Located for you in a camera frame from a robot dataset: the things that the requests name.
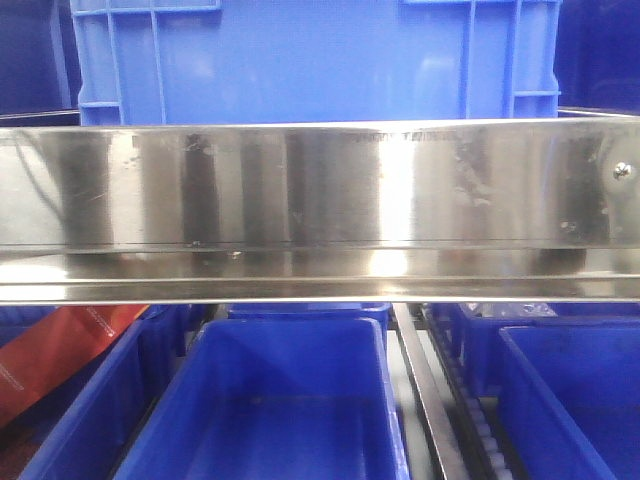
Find blue crate upper shelf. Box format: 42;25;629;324
70;1;560;125

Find blue bin lower centre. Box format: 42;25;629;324
116;319;409;479

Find blue bin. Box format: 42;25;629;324
498;325;639;479
1;305;191;479
116;319;409;479

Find red packet in bin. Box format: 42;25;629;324
1;304;149;426

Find blue bin lower right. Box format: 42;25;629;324
498;325;639;479

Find blue bin lower left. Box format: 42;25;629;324
1;305;191;479

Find stainless steel shelf rail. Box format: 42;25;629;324
1;115;639;304

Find black roller track rail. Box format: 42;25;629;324
389;303;524;479

